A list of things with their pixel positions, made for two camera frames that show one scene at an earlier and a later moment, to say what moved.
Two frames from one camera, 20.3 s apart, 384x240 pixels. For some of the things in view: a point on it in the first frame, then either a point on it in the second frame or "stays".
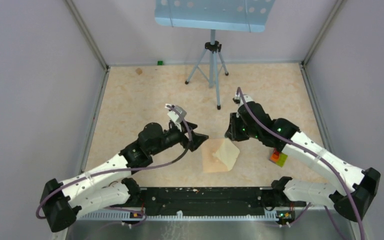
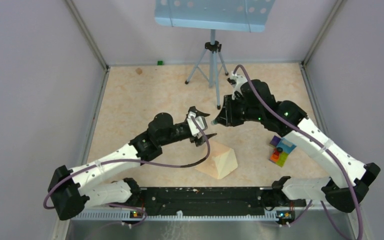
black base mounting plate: x=212 y=200 stays
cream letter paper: x=227 y=154 → x=225 y=163
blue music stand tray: x=239 y=15 stays
